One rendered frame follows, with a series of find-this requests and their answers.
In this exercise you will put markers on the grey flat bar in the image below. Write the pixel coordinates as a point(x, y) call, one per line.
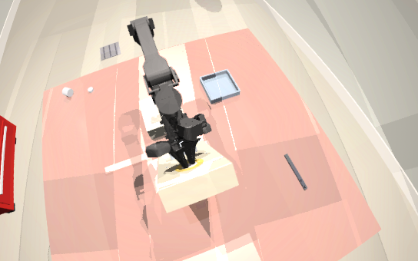
point(296, 172)

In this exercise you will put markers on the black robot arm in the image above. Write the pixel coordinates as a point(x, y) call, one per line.
point(162, 79)

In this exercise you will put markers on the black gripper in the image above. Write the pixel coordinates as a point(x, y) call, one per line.
point(171, 145)

